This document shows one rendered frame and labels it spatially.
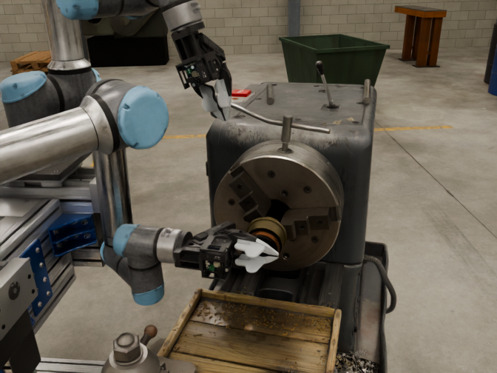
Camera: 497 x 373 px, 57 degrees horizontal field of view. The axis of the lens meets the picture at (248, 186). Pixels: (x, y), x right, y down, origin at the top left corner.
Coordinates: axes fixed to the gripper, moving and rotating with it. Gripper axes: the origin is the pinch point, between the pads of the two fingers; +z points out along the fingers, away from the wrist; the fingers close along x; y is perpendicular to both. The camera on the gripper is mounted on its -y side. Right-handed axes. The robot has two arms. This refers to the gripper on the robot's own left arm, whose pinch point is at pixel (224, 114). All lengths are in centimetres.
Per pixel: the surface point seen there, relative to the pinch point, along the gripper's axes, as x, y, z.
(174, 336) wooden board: -19, 26, 39
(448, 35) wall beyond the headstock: 137, -1112, 161
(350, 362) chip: 5, -9, 82
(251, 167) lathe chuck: 1.4, -0.6, 14.0
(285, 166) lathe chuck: 9.2, -0.6, 15.8
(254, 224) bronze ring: 1.4, 9.9, 23.8
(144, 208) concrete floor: -170, -190, 81
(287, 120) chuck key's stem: 12.3, -4.0, 6.2
